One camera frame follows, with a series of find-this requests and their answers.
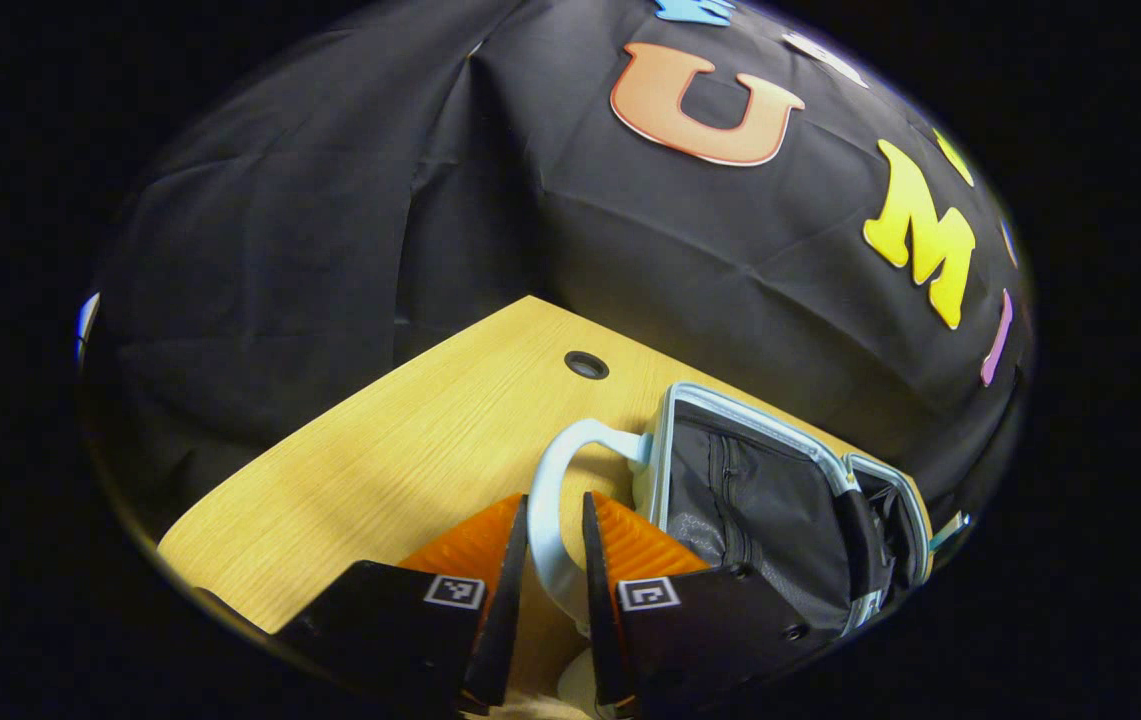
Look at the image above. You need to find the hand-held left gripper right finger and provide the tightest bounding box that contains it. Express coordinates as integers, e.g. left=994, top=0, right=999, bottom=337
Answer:
left=582, top=490, right=836, bottom=717

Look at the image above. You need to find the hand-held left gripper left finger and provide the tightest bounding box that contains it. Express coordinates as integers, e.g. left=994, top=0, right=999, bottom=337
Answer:
left=275, top=493, right=531, bottom=717

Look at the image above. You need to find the light blue small suitcase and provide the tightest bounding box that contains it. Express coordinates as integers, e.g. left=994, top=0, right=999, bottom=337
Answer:
left=528, top=382, right=971, bottom=717

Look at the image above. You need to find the black backdrop cloth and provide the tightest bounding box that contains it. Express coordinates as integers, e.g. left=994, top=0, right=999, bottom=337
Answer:
left=80, top=0, right=1036, bottom=561

